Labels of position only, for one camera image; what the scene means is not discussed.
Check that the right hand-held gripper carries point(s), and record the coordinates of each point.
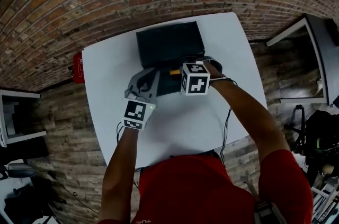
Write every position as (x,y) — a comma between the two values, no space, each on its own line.
(196,78)

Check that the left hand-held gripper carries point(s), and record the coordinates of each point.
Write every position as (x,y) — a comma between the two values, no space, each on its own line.
(136,114)

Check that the black toolbox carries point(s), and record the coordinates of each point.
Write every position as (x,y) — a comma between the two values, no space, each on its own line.
(169,43)

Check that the person's right forearm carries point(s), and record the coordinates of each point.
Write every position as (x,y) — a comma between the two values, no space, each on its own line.
(246,111)

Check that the person's left forearm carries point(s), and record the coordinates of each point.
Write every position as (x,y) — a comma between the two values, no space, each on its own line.
(119,164)

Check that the red fire extinguisher cabinet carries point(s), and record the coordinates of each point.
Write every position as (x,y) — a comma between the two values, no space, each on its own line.
(79,69)

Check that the black office chair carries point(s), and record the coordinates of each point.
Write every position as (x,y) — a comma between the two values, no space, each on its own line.
(296,130)

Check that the person's red shirt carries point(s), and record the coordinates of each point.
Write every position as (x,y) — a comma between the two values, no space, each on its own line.
(198,191)

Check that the white shelf unit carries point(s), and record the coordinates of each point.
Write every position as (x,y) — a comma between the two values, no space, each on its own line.
(8,117)

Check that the grey oval device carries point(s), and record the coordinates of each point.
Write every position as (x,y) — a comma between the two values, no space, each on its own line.
(21,170)

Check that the grey waist pouch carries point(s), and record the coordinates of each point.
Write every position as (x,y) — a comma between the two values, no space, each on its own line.
(267,213)

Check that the black bag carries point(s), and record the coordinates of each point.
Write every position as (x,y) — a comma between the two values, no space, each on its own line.
(29,204)

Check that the white metal rack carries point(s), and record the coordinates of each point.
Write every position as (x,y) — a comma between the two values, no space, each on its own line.
(325,201)

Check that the grey desk with white frame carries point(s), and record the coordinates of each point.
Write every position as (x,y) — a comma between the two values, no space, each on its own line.
(327,64)

